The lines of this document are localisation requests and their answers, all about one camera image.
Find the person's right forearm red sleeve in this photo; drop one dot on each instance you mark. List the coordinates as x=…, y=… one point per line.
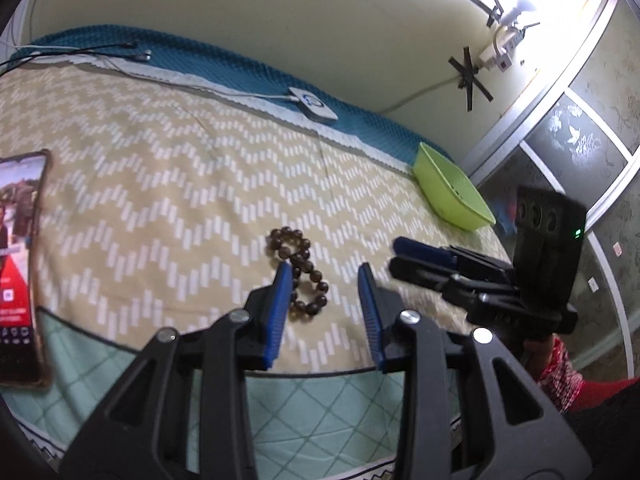
x=575, y=385

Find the teal mattress cover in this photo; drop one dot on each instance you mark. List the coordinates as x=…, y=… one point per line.
x=225, y=60

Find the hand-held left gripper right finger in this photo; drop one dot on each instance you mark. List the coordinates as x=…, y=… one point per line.
x=371, y=310

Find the mint green quilted sheet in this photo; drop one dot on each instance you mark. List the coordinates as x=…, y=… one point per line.
x=310, y=410

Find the smartphone in brown case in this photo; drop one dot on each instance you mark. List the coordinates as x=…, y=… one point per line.
x=17, y=270

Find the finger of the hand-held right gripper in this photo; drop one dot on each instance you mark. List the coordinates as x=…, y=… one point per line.
x=422, y=249
x=425, y=272

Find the white USB hub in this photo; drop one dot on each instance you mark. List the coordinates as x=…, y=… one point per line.
x=315, y=105

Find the frosted glass sliding door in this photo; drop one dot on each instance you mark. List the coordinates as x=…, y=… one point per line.
x=590, y=110

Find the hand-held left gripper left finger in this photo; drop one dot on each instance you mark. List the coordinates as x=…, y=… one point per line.
x=277, y=315

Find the person's right hand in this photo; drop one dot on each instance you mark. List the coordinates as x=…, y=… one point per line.
x=539, y=360

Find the white wall power strip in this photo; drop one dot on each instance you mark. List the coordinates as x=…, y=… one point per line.
x=505, y=45

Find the green plastic bowl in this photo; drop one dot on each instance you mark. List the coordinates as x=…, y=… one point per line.
x=450, y=195

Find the black tape strips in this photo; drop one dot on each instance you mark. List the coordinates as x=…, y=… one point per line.
x=482, y=5

